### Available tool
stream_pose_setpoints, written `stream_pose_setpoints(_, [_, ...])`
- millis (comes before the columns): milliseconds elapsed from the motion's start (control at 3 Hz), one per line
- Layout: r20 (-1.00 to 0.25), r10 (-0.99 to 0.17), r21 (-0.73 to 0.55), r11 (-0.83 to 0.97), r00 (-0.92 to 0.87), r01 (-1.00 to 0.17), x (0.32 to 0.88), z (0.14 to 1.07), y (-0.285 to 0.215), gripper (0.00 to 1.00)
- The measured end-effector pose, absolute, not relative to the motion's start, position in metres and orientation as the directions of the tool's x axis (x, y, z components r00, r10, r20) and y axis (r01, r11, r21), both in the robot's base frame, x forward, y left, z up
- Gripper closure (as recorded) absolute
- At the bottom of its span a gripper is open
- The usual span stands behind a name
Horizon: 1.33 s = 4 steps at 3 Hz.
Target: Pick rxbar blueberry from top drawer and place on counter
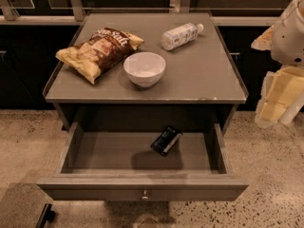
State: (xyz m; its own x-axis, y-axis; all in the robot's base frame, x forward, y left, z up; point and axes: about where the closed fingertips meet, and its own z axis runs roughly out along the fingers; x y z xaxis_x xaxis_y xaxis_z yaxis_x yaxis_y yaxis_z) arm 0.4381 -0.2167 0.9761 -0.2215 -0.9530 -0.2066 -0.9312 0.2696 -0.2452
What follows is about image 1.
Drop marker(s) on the white ceramic bowl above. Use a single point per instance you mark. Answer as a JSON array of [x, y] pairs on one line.
[[144, 69]]

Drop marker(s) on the metal railing frame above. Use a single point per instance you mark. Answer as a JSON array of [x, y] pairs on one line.
[[73, 12]]

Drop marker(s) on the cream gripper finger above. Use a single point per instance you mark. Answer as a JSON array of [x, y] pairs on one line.
[[263, 41]]

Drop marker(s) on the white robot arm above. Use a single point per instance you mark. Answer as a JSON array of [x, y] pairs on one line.
[[287, 45]]

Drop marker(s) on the yellow brown sea salt chip bag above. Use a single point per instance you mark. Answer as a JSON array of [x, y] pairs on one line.
[[106, 48]]

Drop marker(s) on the round metal drawer knob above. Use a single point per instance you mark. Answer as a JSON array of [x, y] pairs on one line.
[[145, 196]]

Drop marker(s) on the clear plastic water bottle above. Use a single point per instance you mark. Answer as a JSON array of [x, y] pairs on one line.
[[180, 36]]

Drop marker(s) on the grey cabinet with counter top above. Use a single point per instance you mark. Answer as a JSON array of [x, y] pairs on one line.
[[201, 72]]

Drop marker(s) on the open grey top drawer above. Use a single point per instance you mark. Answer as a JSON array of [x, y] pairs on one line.
[[120, 165]]

